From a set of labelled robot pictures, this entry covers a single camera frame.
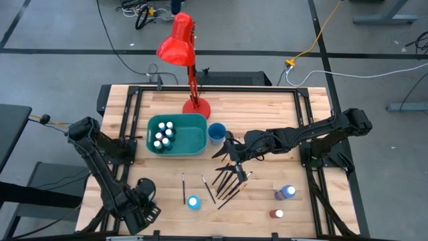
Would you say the red desk lamp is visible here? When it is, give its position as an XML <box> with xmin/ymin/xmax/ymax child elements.
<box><xmin>156</xmin><ymin>11</ymin><xmax>212</xmax><ymax>120</ymax></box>

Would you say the large turquoise paint bottle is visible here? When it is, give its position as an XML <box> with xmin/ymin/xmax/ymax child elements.
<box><xmin>187</xmin><ymin>195</ymin><xmax>202</xmax><ymax>211</ymax></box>

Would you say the blue plastic cup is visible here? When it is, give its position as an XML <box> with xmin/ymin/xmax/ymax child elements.
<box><xmin>207</xmin><ymin>123</ymin><xmax>227</xmax><ymax>146</ymax></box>

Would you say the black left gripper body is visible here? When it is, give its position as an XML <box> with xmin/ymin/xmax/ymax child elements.
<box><xmin>125</xmin><ymin>197</ymin><xmax>157</xmax><ymax>236</ymax></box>

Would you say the white floor cable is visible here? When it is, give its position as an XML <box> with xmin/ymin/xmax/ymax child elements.
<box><xmin>285</xmin><ymin>62</ymin><xmax>428</xmax><ymax>88</ymax></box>

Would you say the thin black floor cable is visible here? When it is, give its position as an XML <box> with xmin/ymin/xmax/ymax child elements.
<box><xmin>399</xmin><ymin>71</ymin><xmax>428</xmax><ymax>103</ymax></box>

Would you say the yellow floor cable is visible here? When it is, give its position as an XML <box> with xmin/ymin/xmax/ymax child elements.
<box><xmin>284</xmin><ymin>0</ymin><xmax>345</xmax><ymax>67</ymax></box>

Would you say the person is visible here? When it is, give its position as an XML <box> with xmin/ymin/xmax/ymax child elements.
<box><xmin>158</xmin><ymin>0</ymin><xmax>185</xmax><ymax>21</ymax></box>

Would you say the black paintbrush dark ferrule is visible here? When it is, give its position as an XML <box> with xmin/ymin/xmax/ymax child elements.
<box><xmin>219</xmin><ymin>179</ymin><xmax>241</xmax><ymax>200</ymax></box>

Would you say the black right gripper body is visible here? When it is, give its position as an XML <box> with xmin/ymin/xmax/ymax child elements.
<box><xmin>233</xmin><ymin>131</ymin><xmax>274</xmax><ymax>164</ymax></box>

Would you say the large purple paint bottle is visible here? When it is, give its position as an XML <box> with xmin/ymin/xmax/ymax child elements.
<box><xmin>274</xmin><ymin>184</ymin><xmax>297</xmax><ymax>201</ymax></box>

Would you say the black coiled cable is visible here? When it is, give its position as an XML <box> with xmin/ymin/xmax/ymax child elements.
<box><xmin>134</xmin><ymin>5</ymin><xmax>150</xmax><ymax>30</ymax></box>

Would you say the teal plastic bin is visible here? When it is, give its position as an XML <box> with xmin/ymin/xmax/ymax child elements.
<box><xmin>146</xmin><ymin>112</ymin><xmax>209</xmax><ymax>157</ymax></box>

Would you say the black flat bar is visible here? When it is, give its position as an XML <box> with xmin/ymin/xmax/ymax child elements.
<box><xmin>0</xmin><ymin>180</ymin><xmax>84</xmax><ymax>209</ymax></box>

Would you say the grey desk foot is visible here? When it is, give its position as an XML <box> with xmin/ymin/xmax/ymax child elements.
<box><xmin>386</xmin><ymin>102</ymin><xmax>428</xmax><ymax>112</ymax></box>

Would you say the yellow cable black connector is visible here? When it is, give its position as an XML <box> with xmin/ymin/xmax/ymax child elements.
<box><xmin>29</xmin><ymin>113</ymin><xmax>73</xmax><ymax>130</ymax></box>

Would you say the white coiled cable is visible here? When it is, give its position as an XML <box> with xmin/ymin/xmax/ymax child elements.
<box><xmin>122</xmin><ymin>5</ymin><xmax>160</xmax><ymax>19</ymax></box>

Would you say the black cable bundle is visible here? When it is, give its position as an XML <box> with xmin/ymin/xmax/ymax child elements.
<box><xmin>405</xmin><ymin>31</ymin><xmax>428</xmax><ymax>54</ymax></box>

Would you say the grey desk leg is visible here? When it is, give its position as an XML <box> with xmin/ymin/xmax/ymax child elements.
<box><xmin>352</xmin><ymin>0</ymin><xmax>419</xmax><ymax>25</ymax></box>

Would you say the long black floor cable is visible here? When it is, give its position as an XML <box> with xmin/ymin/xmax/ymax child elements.
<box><xmin>96</xmin><ymin>0</ymin><xmax>180</xmax><ymax>85</ymax></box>

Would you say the black side table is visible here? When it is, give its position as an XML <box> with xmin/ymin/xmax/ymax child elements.
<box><xmin>0</xmin><ymin>103</ymin><xmax>33</xmax><ymax>173</ymax></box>

